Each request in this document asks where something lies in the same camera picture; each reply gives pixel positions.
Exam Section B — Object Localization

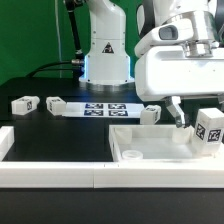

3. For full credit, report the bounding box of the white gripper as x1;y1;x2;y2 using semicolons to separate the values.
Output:
135;46;224;128

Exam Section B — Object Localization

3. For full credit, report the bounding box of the white square table top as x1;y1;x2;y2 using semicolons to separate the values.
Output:
109;125;200;162

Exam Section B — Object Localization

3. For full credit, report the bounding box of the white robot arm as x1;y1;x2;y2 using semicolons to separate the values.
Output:
64;0;224;127

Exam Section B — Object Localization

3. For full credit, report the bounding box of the white sheet with markers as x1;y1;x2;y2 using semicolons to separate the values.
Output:
64;102;144;118

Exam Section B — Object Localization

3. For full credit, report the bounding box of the white U-shaped fence wall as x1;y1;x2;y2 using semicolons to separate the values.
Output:
0;126;224;188

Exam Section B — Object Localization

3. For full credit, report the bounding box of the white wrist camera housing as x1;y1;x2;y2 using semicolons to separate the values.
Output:
135;10;219;58

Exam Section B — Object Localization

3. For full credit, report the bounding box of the black cable bundle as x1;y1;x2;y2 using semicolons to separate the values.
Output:
26;0;85;78

